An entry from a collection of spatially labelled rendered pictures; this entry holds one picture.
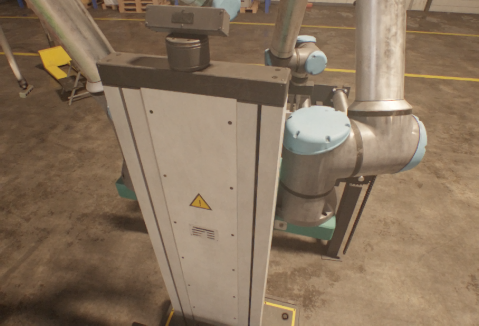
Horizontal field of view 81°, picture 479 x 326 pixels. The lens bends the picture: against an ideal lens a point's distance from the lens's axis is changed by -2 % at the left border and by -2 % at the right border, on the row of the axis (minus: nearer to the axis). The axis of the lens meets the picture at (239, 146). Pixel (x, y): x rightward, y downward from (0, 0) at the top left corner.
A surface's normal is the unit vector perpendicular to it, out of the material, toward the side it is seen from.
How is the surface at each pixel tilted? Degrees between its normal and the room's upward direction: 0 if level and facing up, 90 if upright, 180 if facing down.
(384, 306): 0
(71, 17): 85
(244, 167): 90
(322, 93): 90
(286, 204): 70
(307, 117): 5
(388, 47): 63
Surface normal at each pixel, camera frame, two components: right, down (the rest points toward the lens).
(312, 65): 0.21, 0.59
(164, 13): -0.22, 0.14
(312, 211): 0.03, 0.30
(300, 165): -0.55, 0.51
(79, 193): 0.00, -0.79
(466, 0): -0.14, 0.60
